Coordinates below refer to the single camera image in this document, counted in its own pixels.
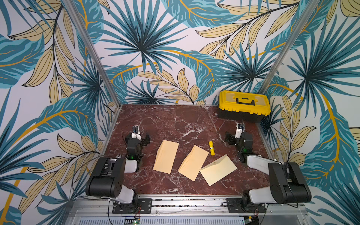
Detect yellow glue stick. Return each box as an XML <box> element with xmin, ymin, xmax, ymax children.
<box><xmin>209</xmin><ymin>141</ymin><xmax>215</xmax><ymax>156</ymax></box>

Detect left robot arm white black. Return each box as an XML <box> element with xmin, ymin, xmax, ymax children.
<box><xmin>85</xmin><ymin>132</ymin><xmax>152</xmax><ymax>216</ymax></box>

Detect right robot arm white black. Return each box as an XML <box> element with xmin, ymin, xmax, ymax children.
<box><xmin>225</xmin><ymin>132</ymin><xmax>312</xmax><ymax>213</ymax></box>

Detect left manila envelope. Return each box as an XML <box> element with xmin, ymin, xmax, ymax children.
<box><xmin>153</xmin><ymin>140</ymin><xmax>179</xmax><ymax>174</ymax></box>

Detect right open manila envelope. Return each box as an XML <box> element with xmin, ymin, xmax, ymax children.
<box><xmin>200</xmin><ymin>154</ymin><xmax>237</xmax><ymax>186</ymax></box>

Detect middle manila envelope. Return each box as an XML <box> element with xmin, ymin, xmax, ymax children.
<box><xmin>178</xmin><ymin>145</ymin><xmax>209</xmax><ymax>182</ymax></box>

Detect yellow black toolbox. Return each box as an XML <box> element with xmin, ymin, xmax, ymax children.
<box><xmin>218</xmin><ymin>91</ymin><xmax>272</xmax><ymax>123</ymax></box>

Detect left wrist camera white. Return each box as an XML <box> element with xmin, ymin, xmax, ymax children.
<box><xmin>131</xmin><ymin>126</ymin><xmax>142</xmax><ymax>140</ymax></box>

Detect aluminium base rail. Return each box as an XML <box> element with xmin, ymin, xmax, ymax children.
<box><xmin>63</xmin><ymin>194</ymin><xmax>312</xmax><ymax>225</ymax></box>

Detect right aluminium corner post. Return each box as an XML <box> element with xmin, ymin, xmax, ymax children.
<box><xmin>258</xmin><ymin>0</ymin><xmax>320</xmax><ymax>94</ymax></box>

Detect aluminium corner post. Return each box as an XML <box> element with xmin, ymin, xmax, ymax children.
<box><xmin>258</xmin><ymin>0</ymin><xmax>320</xmax><ymax>94</ymax></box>
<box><xmin>63</xmin><ymin>0</ymin><xmax>122</xmax><ymax>110</ymax></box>

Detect left aluminium corner post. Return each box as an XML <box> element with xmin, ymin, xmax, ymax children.
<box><xmin>63</xmin><ymin>0</ymin><xmax>122</xmax><ymax>110</ymax></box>

